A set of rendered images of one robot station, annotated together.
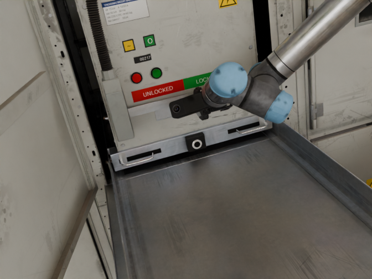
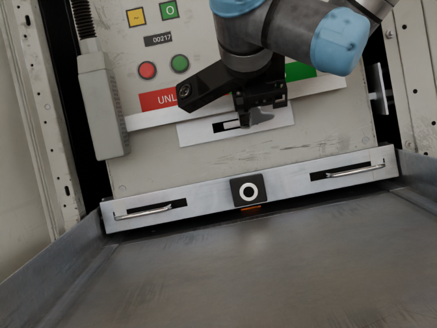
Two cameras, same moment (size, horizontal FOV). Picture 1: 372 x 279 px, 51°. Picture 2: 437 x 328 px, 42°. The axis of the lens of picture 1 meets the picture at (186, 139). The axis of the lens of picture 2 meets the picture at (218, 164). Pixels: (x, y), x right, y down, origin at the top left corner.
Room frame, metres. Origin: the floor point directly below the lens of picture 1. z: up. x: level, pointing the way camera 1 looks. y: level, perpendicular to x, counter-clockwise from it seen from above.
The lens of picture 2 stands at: (0.12, -0.19, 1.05)
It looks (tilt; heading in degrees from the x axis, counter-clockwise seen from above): 5 degrees down; 12
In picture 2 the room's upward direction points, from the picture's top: 12 degrees counter-clockwise
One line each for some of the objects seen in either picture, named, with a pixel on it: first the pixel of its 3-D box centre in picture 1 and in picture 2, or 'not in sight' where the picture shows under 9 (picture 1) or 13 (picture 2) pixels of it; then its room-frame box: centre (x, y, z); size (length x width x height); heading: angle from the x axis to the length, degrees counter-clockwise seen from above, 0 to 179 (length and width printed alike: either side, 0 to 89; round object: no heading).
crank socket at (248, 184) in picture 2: (196, 142); (248, 190); (1.12, -0.03, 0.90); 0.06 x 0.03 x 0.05; 100
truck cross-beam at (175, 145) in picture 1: (192, 138); (247, 187); (1.16, -0.02, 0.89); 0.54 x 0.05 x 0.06; 100
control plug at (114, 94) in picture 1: (117, 107); (104, 106); (1.04, 0.17, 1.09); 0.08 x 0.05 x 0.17; 10
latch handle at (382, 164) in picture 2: (252, 127); (355, 169); (1.15, -0.22, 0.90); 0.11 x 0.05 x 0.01; 100
